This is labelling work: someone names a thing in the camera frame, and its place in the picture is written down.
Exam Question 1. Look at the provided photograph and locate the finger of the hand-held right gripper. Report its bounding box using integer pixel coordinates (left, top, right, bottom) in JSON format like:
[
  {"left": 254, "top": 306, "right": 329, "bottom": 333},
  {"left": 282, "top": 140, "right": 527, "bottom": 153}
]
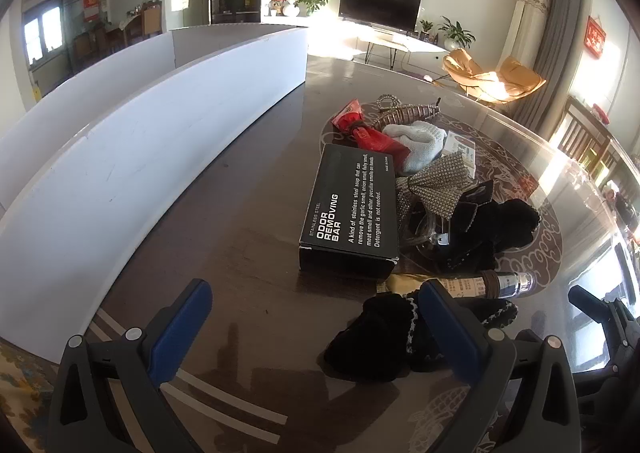
[{"left": 568, "top": 284, "right": 640, "bottom": 369}]

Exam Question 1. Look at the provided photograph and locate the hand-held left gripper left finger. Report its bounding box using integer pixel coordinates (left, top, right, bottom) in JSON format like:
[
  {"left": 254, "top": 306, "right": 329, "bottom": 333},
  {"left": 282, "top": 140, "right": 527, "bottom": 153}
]
[{"left": 47, "top": 279, "right": 213, "bottom": 453}]

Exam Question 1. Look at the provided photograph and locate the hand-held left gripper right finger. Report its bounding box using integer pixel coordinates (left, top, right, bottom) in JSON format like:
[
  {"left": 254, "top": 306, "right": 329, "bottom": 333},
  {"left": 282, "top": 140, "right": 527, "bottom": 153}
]
[{"left": 419, "top": 279, "right": 593, "bottom": 453}]

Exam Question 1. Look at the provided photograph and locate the black scrunchie with white trim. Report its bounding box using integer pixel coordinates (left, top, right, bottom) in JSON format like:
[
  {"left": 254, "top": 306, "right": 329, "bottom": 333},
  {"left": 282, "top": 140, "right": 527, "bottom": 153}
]
[{"left": 324, "top": 294, "right": 518, "bottom": 381}]

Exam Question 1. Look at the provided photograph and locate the red snack packet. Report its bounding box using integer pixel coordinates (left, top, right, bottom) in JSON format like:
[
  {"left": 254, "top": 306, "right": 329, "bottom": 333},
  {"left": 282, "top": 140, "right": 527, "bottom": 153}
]
[{"left": 331, "top": 99, "right": 410, "bottom": 168}]

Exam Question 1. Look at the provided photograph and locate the dark patterned glass desktop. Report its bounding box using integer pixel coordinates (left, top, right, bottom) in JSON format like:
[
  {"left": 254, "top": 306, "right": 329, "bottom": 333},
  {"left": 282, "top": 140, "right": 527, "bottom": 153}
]
[{"left": 85, "top": 54, "right": 640, "bottom": 453}]

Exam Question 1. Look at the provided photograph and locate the gold cosmetic tube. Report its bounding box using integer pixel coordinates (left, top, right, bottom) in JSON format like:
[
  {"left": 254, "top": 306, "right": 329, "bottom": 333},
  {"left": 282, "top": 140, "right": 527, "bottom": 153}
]
[{"left": 385, "top": 270, "right": 537, "bottom": 299}]

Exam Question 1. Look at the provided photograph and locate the black velvet hair bow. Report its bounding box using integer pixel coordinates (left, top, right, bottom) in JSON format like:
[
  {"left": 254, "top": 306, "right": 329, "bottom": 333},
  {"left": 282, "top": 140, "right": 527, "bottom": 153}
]
[{"left": 434, "top": 198, "right": 543, "bottom": 276}]

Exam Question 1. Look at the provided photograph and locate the black studded hair clip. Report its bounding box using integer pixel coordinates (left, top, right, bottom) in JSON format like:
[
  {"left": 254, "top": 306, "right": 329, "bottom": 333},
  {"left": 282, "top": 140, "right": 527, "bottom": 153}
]
[{"left": 452, "top": 180, "right": 494, "bottom": 224}]

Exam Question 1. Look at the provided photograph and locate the rhinestone bow hair clip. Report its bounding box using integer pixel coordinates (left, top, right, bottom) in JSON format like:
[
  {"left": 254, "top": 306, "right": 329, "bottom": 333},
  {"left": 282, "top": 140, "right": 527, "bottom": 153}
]
[{"left": 395, "top": 155, "right": 476, "bottom": 221}]

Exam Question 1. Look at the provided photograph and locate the black printed box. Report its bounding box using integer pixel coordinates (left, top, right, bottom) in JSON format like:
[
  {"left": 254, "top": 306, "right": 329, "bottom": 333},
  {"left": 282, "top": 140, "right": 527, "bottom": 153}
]
[{"left": 298, "top": 143, "right": 401, "bottom": 279}]

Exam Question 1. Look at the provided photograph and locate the floral patterned cloth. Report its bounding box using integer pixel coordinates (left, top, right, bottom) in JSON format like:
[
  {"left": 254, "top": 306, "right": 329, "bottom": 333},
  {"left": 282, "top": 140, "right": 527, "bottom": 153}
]
[{"left": 0, "top": 338, "right": 56, "bottom": 434}]

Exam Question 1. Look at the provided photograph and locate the wooden dining chair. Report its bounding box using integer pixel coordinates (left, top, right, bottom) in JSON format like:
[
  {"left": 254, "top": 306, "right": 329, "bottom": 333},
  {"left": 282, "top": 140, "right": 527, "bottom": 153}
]
[{"left": 550, "top": 95, "right": 621, "bottom": 184}]

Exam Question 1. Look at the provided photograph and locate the white foam board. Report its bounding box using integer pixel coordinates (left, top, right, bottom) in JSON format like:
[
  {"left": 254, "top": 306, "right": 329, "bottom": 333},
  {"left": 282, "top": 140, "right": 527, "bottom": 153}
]
[
  {"left": 0, "top": 23, "right": 301, "bottom": 206},
  {"left": 0, "top": 26, "right": 309, "bottom": 365}
]

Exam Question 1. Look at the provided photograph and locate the blue white medicine box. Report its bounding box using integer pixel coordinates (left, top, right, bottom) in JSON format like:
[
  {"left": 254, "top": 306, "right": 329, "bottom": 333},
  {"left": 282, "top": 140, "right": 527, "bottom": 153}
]
[{"left": 442, "top": 130, "right": 478, "bottom": 178}]

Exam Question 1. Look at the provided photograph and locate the white sock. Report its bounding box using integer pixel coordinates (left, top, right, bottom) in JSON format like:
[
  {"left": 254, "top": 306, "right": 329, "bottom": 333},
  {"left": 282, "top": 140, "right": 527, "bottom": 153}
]
[{"left": 382, "top": 122, "right": 447, "bottom": 174}]

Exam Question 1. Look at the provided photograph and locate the orange lounge chair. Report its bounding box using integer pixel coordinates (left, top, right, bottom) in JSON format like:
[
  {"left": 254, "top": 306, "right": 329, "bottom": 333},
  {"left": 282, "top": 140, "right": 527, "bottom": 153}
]
[{"left": 442, "top": 49, "right": 547, "bottom": 104}]

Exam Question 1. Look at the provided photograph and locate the grey curtain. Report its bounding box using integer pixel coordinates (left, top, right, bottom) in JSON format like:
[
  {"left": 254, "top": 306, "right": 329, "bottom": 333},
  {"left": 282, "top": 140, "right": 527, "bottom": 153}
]
[{"left": 515, "top": 0, "right": 598, "bottom": 128}]

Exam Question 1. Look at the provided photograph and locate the covered floor air conditioner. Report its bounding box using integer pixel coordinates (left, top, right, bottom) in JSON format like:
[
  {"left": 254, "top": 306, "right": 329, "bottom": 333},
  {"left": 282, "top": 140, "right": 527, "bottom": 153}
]
[{"left": 502, "top": 0, "right": 553, "bottom": 78}]

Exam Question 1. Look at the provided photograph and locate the white television stand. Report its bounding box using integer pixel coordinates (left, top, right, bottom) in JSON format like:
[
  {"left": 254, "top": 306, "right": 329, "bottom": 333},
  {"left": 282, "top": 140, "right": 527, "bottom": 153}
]
[{"left": 357, "top": 25, "right": 448, "bottom": 68}]

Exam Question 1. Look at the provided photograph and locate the large leafy potted plant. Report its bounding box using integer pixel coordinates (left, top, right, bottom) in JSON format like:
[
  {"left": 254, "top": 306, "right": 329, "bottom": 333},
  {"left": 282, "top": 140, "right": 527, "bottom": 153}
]
[{"left": 439, "top": 16, "right": 476, "bottom": 51}]

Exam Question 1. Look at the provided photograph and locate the wooden sideboard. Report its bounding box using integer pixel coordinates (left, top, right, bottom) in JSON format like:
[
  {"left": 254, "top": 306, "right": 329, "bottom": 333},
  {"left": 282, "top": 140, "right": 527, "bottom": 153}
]
[{"left": 120, "top": 0, "right": 163, "bottom": 48}]

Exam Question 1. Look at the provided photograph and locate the window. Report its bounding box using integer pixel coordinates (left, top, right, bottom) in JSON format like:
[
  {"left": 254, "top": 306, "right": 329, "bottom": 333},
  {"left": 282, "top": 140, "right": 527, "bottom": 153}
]
[{"left": 22, "top": 8, "right": 63, "bottom": 64}]

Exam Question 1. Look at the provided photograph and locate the black television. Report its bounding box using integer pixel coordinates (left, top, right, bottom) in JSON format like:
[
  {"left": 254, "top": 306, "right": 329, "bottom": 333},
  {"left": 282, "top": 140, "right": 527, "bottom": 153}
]
[{"left": 338, "top": 0, "right": 422, "bottom": 32}]

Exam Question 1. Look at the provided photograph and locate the red wall hanging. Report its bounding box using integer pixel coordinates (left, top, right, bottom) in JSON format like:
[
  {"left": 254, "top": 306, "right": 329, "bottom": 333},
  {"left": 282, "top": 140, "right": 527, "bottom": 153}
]
[{"left": 585, "top": 15, "right": 607, "bottom": 58}]

